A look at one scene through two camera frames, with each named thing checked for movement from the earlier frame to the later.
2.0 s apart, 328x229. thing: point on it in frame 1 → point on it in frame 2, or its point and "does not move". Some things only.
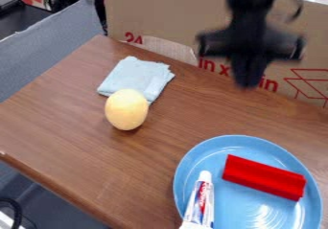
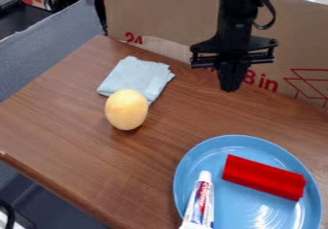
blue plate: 263,186 does not move
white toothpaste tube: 199,215 does not move
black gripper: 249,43 → 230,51
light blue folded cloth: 144,76 does not move
